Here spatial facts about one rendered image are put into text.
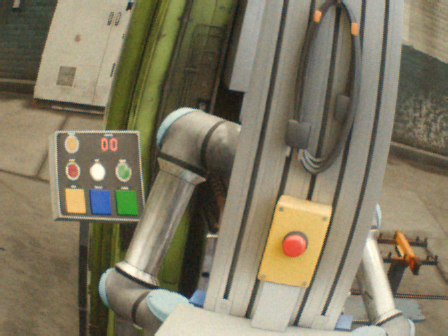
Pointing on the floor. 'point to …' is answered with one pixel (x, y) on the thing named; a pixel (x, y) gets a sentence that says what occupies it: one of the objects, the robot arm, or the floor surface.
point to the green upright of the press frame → (148, 86)
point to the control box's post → (83, 276)
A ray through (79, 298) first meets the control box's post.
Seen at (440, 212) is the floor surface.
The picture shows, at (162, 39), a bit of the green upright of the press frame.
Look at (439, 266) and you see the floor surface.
